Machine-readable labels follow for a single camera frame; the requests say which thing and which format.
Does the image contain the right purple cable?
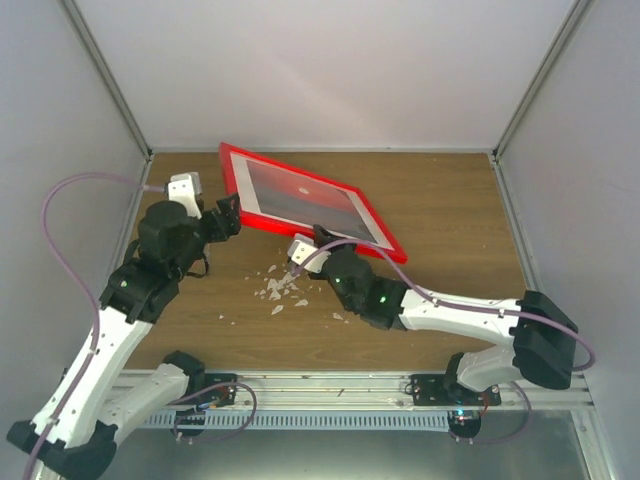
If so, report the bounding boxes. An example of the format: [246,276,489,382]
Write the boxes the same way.
[292,238,597,372]

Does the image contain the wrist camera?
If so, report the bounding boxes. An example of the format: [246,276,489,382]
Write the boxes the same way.
[287,234,316,269]
[166,172,202,219]

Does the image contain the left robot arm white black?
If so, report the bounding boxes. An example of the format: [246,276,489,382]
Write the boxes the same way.
[7,195,241,479]

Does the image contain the red picture frame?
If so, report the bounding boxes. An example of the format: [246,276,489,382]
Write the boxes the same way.
[218,141,409,266]

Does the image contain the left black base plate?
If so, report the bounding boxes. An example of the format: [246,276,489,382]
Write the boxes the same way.
[171,372,238,408]

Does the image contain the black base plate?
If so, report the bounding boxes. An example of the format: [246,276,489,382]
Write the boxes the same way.
[171,372,238,408]
[403,373,502,407]

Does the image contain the white debris shard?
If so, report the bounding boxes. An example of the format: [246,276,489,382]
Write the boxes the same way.
[332,312,350,324]

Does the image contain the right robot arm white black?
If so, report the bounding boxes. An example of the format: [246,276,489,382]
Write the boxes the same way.
[294,225,578,405]

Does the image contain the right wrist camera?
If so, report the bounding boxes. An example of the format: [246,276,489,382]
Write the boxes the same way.
[287,234,316,269]

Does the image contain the grey slotted cable duct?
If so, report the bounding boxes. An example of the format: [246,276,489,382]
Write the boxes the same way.
[143,410,449,433]

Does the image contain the white debris pile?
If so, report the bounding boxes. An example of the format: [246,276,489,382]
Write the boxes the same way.
[244,263,310,316]

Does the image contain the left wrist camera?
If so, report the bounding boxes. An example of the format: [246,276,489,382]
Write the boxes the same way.
[166,172,202,219]

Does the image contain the aluminium rail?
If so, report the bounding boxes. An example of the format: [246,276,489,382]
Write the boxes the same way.
[114,368,596,409]

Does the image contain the sunset photo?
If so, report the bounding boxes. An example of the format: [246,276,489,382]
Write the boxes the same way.
[247,160,375,242]

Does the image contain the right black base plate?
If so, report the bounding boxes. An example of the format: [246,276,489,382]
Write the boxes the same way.
[403,373,502,407]

